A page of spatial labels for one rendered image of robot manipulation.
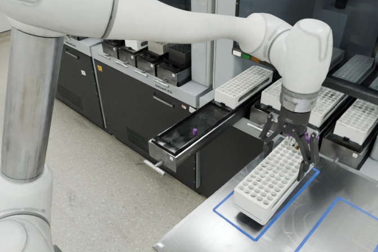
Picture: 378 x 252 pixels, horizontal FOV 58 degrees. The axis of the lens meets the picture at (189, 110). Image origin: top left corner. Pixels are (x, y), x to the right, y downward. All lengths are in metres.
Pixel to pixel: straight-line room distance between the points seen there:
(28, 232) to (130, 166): 1.54
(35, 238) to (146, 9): 0.54
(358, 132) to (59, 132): 2.09
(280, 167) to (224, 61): 0.67
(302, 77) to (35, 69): 0.57
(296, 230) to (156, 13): 0.66
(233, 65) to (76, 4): 1.06
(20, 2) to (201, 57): 1.16
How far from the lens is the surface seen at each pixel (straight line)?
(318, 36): 0.79
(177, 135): 1.25
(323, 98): 1.43
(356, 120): 1.35
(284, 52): 0.82
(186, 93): 1.64
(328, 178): 1.15
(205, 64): 1.61
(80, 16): 0.55
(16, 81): 0.79
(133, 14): 0.57
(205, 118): 1.33
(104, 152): 2.47
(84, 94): 2.53
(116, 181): 2.25
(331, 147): 1.32
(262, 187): 0.95
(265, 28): 0.88
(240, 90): 1.40
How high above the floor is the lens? 1.58
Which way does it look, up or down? 34 degrees down
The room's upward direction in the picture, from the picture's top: 1 degrees counter-clockwise
